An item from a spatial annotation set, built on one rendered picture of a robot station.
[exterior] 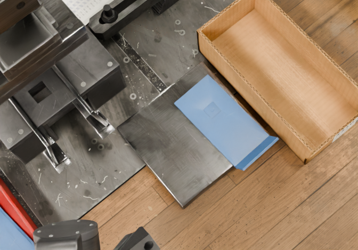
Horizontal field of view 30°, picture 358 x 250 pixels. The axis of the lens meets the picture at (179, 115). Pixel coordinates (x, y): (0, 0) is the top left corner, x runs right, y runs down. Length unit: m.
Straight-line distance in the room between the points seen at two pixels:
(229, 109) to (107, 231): 0.26
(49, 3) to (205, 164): 0.33
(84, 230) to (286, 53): 0.58
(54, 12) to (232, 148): 0.33
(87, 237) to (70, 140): 0.48
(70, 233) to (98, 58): 0.45
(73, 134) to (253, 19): 0.34
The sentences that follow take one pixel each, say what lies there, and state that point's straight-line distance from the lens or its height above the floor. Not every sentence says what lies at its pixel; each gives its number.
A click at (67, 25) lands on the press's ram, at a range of 0.85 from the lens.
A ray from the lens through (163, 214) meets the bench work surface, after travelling 1.00.
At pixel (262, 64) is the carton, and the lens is 1.06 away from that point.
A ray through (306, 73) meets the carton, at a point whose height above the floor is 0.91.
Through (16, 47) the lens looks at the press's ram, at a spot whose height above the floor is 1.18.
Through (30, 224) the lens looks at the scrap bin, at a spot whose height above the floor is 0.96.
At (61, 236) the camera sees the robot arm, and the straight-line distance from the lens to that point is 0.58.
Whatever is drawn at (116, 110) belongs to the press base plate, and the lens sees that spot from 1.05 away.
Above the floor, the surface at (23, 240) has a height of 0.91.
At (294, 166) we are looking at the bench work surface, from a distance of 1.02.
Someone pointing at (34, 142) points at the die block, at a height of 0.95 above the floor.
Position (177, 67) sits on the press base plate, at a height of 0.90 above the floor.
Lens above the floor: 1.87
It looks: 70 degrees down
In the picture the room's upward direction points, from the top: 11 degrees counter-clockwise
